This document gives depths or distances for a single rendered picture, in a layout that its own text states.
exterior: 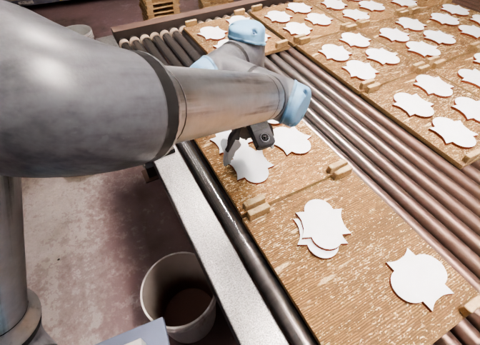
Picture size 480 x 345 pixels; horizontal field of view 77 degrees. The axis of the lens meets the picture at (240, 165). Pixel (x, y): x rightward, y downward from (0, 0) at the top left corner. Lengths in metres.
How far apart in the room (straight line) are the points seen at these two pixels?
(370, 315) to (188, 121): 0.56
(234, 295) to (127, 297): 1.11
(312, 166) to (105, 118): 0.73
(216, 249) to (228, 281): 0.08
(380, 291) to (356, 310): 0.07
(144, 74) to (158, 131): 0.04
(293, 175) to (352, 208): 0.18
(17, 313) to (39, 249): 1.59
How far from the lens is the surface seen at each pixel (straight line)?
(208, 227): 0.77
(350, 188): 0.86
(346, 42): 1.53
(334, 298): 0.70
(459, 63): 1.59
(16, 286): 0.47
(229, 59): 0.56
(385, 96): 1.23
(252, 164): 0.84
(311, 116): 1.09
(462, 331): 0.81
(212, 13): 1.76
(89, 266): 1.90
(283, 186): 0.82
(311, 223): 0.75
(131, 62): 0.24
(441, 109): 1.26
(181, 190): 0.85
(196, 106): 0.28
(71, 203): 2.19
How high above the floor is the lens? 1.58
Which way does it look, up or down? 48 degrees down
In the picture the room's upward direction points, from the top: straight up
